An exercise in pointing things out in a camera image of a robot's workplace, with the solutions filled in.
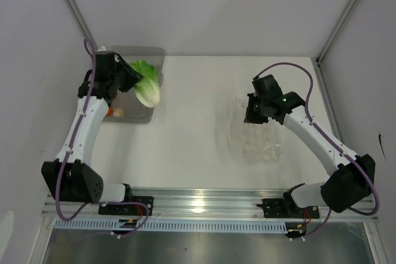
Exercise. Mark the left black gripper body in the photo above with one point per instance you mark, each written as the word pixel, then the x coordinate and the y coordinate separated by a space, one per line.
pixel 114 76

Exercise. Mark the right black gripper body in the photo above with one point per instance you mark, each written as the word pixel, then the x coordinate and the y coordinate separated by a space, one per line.
pixel 263 102

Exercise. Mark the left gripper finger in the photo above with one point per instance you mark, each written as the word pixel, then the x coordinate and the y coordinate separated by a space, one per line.
pixel 128 73
pixel 125 82

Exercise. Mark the green plastic lettuce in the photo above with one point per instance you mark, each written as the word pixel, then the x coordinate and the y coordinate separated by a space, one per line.
pixel 147 90

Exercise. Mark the clear zip top bag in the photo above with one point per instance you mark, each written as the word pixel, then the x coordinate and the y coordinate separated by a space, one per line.
pixel 252 143

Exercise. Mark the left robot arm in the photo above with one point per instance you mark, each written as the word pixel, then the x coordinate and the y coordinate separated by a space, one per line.
pixel 70 177

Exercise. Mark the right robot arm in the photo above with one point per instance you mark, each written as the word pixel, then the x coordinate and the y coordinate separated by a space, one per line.
pixel 350 175

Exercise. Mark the clear plastic container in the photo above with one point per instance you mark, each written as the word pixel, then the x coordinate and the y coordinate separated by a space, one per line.
pixel 135 111

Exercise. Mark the small garlic bulb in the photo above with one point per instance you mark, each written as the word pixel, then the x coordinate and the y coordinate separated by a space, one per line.
pixel 118 112

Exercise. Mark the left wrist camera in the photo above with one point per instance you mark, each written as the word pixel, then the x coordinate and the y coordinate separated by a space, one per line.
pixel 102 48

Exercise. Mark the aluminium mounting rail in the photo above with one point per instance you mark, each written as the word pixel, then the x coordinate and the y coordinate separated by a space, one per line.
pixel 200 204

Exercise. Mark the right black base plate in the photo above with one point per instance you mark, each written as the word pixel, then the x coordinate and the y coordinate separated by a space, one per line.
pixel 284 208

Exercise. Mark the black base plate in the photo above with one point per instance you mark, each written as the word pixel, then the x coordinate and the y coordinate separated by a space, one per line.
pixel 136 209
pixel 284 208

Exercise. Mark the white slotted cable duct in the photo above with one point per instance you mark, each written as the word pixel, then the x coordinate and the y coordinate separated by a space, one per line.
pixel 176 225

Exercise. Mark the left aluminium frame post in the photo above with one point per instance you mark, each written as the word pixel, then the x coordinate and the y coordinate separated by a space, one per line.
pixel 82 25

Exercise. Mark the aluminium frame post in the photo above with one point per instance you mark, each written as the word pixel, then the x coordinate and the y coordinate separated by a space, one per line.
pixel 340 24
pixel 82 25

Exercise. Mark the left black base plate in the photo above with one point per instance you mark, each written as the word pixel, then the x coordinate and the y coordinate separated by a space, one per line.
pixel 136 209

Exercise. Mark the right aluminium frame post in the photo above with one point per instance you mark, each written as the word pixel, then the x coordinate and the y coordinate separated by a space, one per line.
pixel 340 24

